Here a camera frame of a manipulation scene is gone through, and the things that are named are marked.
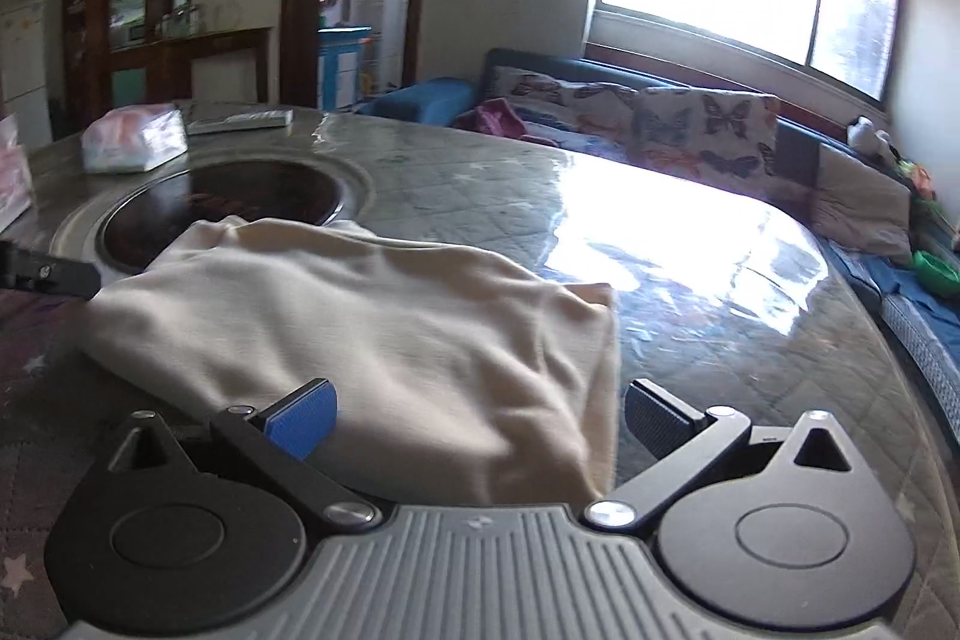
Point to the grey cushion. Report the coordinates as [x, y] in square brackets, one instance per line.
[862, 205]

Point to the pink tissue pack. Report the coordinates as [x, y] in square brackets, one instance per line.
[11, 175]

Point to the round black induction cooker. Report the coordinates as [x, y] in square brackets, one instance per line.
[247, 197]

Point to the cream garment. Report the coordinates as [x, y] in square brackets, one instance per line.
[360, 325]

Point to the purple cloth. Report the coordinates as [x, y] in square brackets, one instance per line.
[491, 121]

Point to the white stuffed toy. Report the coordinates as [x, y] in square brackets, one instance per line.
[870, 136]

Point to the butterfly print cushion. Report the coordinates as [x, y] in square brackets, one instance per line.
[570, 111]
[705, 138]

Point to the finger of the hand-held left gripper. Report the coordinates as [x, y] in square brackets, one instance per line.
[52, 272]

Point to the blue cabinet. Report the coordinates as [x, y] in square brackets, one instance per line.
[341, 70]

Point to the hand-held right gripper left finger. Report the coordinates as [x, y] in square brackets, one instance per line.
[304, 426]

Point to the colourful toy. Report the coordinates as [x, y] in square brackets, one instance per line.
[919, 179]

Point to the green bowl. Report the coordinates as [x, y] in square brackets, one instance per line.
[937, 271]

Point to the white fridge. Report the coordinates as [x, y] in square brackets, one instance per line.
[22, 70]

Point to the blue sofa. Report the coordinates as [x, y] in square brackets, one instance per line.
[427, 99]

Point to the white tissue pack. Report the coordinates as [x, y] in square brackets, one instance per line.
[135, 141]

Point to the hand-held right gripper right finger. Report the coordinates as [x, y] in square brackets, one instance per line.
[660, 422]

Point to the grey remote control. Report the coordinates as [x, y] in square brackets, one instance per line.
[240, 120]

